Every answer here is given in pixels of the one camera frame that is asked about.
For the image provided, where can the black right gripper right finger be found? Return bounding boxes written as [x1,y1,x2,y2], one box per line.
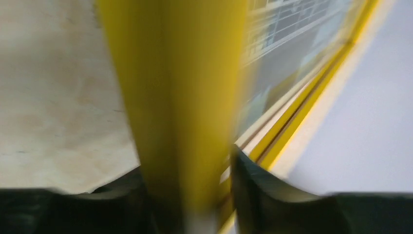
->
[231,146,413,234]

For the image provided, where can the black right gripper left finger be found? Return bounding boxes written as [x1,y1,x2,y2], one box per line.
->
[0,168,150,234]

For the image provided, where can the yellow wooden picture frame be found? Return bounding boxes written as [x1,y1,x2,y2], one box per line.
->
[95,0,381,234]

